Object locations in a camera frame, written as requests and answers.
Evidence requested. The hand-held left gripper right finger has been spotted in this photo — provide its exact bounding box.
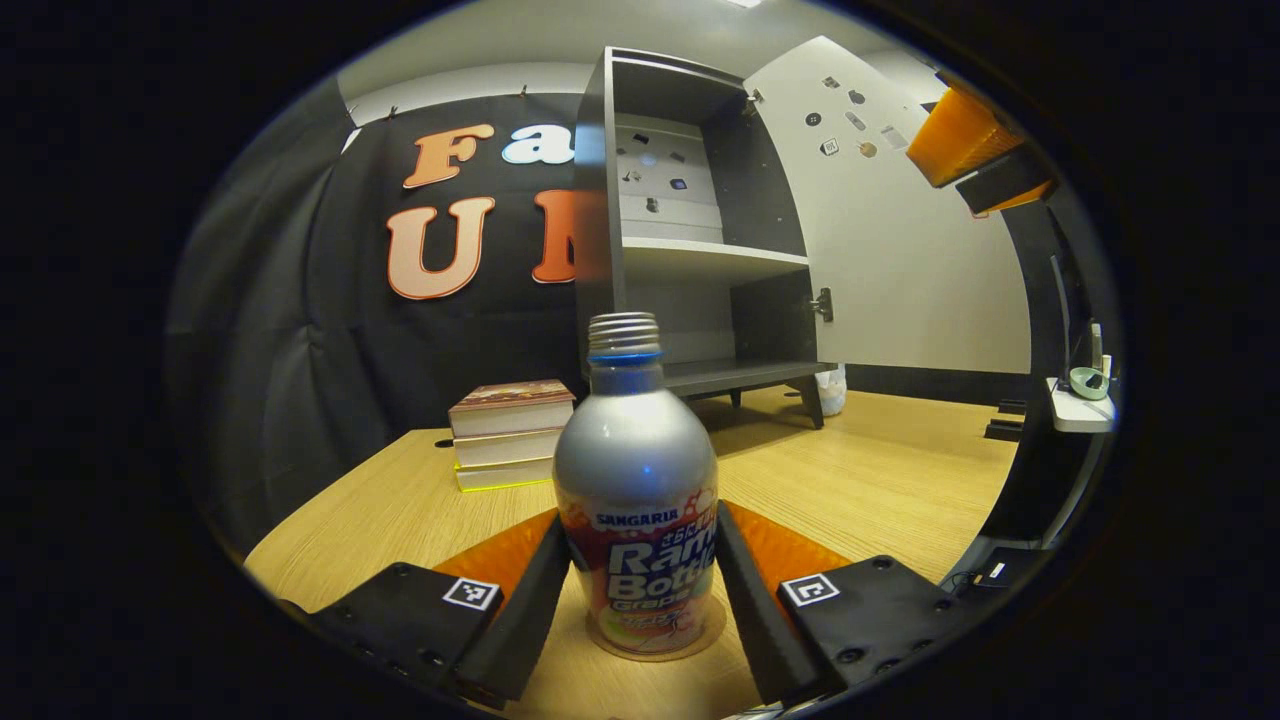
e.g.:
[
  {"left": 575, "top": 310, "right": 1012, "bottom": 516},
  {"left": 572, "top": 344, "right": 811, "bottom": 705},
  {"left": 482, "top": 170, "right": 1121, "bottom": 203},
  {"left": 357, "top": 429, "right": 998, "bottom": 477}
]
[{"left": 715, "top": 500, "right": 986, "bottom": 709}]

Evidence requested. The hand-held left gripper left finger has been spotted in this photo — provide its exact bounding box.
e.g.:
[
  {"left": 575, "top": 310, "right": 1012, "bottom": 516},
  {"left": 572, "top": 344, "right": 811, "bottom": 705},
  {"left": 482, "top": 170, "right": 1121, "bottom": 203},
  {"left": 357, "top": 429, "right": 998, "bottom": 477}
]
[{"left": 310, "top": 510, "right": 571, "bottom": 711}]

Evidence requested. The white cabinet door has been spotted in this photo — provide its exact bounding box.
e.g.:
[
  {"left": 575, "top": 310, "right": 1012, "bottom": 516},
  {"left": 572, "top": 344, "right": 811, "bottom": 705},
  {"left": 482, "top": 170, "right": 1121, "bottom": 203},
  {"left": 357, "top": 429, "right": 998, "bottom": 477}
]
[{"left": 743, "top": 35, "right": 1033, "bottom": 376}]

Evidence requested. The silver bottle with pink label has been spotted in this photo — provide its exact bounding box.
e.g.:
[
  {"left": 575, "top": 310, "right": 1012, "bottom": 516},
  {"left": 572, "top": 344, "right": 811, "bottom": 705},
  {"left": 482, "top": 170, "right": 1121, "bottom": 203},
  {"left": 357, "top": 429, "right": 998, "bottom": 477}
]
[{"left": 552, "top": 312, "right": 721, "bottom": 658}]

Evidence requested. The grey cabinet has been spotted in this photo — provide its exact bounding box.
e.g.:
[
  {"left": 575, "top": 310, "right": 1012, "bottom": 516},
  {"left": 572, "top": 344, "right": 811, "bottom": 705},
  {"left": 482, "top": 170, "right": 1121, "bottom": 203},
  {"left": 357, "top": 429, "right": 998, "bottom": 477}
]
[{"left": 573, "top": 45, "right": 839, "bottom": 429}]

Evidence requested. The white cabinet shelf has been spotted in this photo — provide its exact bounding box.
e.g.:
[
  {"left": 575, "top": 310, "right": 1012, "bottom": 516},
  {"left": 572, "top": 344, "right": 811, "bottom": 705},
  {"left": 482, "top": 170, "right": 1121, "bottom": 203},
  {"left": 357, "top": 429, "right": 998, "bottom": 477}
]
[{"left": 622, "top": 237, "right": 809, "bottom": 286}]

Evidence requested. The yellow edged book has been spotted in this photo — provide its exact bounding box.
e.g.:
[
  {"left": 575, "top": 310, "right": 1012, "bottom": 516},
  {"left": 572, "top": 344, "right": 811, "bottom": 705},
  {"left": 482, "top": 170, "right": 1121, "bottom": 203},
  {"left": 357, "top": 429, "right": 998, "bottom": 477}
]
[{"left": 454, "top": 457, "right": 557, "bottom": 493}]

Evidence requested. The white paperback book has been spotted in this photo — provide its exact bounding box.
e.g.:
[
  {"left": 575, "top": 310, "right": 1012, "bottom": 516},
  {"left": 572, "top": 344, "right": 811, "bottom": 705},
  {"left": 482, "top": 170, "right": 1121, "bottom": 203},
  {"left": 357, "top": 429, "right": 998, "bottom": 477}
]
[{"left": 452, "top": 428, "right": 566, "bottom": 469}]

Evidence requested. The white side table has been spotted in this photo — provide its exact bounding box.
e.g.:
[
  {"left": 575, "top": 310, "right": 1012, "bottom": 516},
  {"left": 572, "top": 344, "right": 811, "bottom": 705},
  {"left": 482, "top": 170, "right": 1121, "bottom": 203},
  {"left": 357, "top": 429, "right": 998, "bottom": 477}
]
[{"left": 1046, "top": 378, "right": 1119, "bottom": 434}]

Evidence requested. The black backdrop cloth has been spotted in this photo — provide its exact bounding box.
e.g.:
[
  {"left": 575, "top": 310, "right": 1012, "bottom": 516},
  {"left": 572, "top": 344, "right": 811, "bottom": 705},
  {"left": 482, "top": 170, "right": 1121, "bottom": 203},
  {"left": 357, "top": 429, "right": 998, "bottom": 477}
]
[{"left": 165, "top": 75, "right": 1121, "bottom": 561}]

